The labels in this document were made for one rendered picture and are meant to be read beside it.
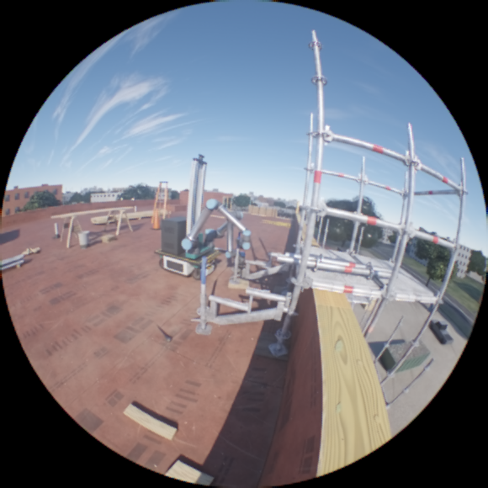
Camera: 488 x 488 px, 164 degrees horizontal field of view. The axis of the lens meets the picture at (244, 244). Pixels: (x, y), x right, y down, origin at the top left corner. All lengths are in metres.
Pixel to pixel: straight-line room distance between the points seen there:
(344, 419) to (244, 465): 0.74
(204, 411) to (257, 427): 0.35
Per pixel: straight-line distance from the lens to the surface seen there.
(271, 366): 1.52
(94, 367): 1.65
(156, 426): 1.25
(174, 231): 2.59
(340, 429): 0.62
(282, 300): 1.26
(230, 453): 1.22
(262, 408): 1.32
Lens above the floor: 1.22
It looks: 15 degrees down
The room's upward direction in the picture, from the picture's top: 6 degrees clockwise
